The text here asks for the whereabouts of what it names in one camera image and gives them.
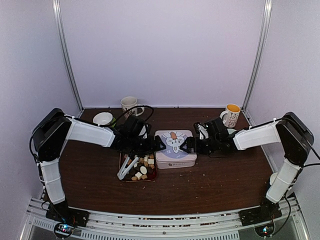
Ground lilac bunny tin lid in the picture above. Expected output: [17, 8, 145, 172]
[155, 130, 197, 163]

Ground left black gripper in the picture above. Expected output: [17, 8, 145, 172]
[127, 134, 167, 157]

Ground front aluminium rail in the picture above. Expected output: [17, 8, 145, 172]
[24, 208, 308, 240]

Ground red chocolate tray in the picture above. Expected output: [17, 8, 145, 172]
[119, 153, 158, 183]

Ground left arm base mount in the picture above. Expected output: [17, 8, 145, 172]
[45, 208, 90, 239]

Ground right aluminium frame post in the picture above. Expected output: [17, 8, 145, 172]
[242, 0, 273, 112]

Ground white mug yellow inside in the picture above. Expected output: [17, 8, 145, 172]
[219, 103, 241, 128]

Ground white bowl near right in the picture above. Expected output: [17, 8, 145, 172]
[268, 172, 278, 186]

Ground left aluminium frame post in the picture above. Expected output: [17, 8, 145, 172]
[52, 0, 84, 111]

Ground small white saucer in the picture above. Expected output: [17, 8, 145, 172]
[227, 128, 237, 135]

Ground white oval chocolate in tray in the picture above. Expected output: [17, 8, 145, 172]
[139, 166, 148, 175]

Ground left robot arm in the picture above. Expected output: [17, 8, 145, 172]
[29, 108, 166, 222]

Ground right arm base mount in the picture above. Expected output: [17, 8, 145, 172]
[238, 207, 282, 238]

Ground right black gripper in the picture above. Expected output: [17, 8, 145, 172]
[179, 136, 220, 156]

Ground tall floral mug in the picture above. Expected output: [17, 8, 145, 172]
[120, 96, 145, 119]

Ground white metal tongs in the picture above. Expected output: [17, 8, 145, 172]
[117, 155, 139, 180]

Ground aluminium frame post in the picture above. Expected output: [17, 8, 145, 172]
[52, 0, 84, 111]
[242, 0, 273, 112]

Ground lilac tin box with dividers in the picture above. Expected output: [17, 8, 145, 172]
[156, 158, 196, 170]

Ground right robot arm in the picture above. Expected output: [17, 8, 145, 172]
[176, 112, 314, 221]

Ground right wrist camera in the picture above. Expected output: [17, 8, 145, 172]
[194, 122, 209, 140]

